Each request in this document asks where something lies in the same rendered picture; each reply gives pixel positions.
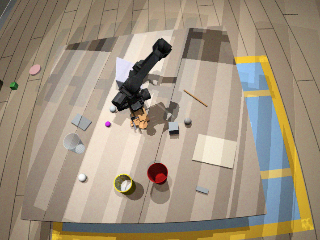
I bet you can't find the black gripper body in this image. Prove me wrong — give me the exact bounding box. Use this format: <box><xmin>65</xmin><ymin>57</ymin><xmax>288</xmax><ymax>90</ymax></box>
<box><xmin>117</xmin><ymin>88</ymin><xmax>151</xmax><ymax>111</ymax></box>

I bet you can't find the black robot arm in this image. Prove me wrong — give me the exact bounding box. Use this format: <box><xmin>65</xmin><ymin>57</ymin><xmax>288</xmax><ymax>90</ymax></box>
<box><xmin>112</xmin><ymin>38</ymin><xmax>172</xmax><ymax>112</ymax></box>

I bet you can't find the dark red cup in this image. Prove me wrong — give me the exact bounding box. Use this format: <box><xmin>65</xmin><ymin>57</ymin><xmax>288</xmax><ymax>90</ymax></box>
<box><xmin>147</xmin><ymin>163</ymin><xmax>168</xmax><ymax>185</ymax></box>

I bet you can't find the cream flat rectangular panel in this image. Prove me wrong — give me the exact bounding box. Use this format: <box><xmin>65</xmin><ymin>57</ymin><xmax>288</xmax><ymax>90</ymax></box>
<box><xmin>192</xmin><ymin>134</ymin><xmax>237</xmax><ymax>169</ymax></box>

